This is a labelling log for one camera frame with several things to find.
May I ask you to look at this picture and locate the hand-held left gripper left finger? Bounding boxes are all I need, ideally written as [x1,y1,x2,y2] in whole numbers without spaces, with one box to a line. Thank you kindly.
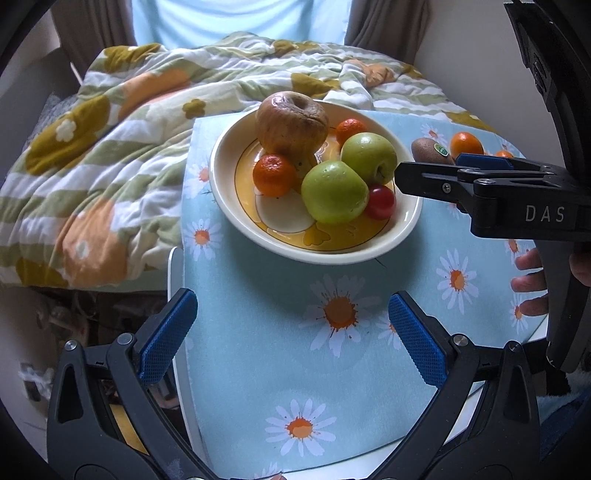
[46,288,218,480]

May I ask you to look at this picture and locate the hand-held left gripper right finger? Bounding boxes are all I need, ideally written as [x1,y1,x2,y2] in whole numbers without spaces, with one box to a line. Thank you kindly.
[369,291,541,480]

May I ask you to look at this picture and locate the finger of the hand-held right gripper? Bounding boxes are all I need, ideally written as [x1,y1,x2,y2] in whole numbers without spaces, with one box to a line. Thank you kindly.
[394,161,481,204]
[456,154,515,171]

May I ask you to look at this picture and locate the orange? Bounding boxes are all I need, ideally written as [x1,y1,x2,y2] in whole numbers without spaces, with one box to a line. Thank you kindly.
[335,119,369,147]
[450,131,485,160]

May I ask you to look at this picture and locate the brown kiwi with sticker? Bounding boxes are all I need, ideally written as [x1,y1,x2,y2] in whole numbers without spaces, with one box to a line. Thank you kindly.
[411,137,454,166]

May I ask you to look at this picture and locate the red cherry tomato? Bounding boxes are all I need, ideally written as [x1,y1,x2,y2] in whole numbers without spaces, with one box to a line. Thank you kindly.
[365,185,397,220]

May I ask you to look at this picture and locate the green apple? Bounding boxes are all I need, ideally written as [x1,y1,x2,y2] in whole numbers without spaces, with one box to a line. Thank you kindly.
[341,132,398,185]
[301,161,370,225]

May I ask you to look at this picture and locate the wrinkled brown apple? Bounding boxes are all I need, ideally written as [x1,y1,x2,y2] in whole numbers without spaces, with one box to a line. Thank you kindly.
[256,91,329,168]

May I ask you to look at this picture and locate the cream bowl with duck print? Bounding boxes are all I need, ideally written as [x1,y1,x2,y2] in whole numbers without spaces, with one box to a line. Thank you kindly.
[210,99,423,265]

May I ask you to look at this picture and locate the small tangerine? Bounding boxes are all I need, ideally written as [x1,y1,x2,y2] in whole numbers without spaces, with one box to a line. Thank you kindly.
[252,154,298,198]

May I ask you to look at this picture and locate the person's right hand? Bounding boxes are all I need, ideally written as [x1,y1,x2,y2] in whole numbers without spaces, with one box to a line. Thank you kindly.
[510,248,546,317]

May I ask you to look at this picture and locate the blue daisy print tablecloth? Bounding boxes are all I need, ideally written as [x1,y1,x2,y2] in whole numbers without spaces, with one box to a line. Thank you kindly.
[178,108,550,478]

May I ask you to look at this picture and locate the brown curtain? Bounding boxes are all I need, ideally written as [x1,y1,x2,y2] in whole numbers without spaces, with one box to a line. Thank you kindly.
[344,0,431,63]
[51,0,137,70]

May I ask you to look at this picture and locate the green striped floral quilt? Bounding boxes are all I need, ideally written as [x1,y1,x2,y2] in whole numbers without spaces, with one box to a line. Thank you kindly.
[0,31,497,289]

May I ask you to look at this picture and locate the light blue window cloth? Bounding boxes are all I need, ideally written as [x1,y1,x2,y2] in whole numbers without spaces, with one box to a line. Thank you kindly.
[131,0,352,49]

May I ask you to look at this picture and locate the grey patterned pillow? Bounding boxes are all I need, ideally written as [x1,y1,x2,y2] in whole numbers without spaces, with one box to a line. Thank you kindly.
[32,92,86,141]

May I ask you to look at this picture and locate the grey bed headboard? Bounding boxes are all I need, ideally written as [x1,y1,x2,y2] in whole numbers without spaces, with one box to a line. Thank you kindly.
[0,46,79,134]

